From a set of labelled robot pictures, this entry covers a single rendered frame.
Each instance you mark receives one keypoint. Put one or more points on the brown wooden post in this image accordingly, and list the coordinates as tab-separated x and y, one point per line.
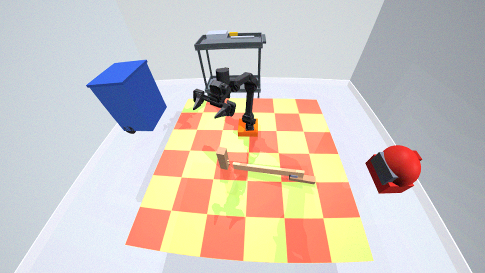
223	161

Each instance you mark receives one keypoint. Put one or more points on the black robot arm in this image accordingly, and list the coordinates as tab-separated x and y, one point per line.
225	85

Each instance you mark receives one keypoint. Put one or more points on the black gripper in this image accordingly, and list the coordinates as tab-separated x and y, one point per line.
227	109

